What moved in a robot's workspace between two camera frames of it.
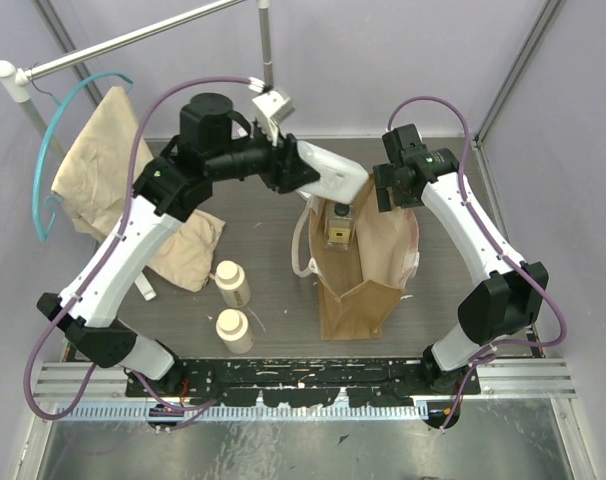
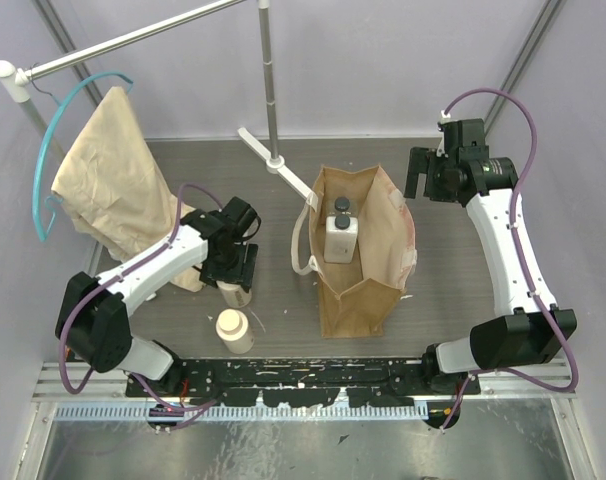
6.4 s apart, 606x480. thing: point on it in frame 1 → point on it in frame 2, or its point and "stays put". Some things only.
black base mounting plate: (273, 383) stays put
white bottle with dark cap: (340, 183) → (340, 238)
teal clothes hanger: (67, 93) stays put
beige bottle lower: (232, 327) stays put
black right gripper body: (386, 176) → (427, 160)
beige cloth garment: (95, 189) stays put
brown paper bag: (359, 287) stays put
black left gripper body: (281, 163) → (242, 270)
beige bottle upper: (231, 279) stays put
